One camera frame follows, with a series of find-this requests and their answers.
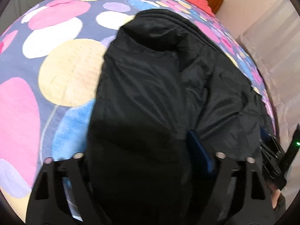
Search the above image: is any person's right hand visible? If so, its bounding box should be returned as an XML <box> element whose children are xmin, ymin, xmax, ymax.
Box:
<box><xmin>268</xmin><ymin>183</ymin><xmax>286</xmax><ymax>220</ymax></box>

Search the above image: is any black puffer jacket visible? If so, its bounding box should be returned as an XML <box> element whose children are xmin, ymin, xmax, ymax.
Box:
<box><xmin>86</xmin><ymin>9</ymin><xmax>273</xmax><ymax>224</ymax></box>

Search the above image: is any beige right curtain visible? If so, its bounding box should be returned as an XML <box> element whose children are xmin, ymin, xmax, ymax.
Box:
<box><xmin>235</xmin><ymin>0</ymin><xmax>300</xmax><ymax>204</ymax></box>

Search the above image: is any colourful dotted bed cover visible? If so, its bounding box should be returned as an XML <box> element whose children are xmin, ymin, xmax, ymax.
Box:
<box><xmin>1</xmin><ymin>0</ymin><xmax>273</xmax><ymax>221</ymax></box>

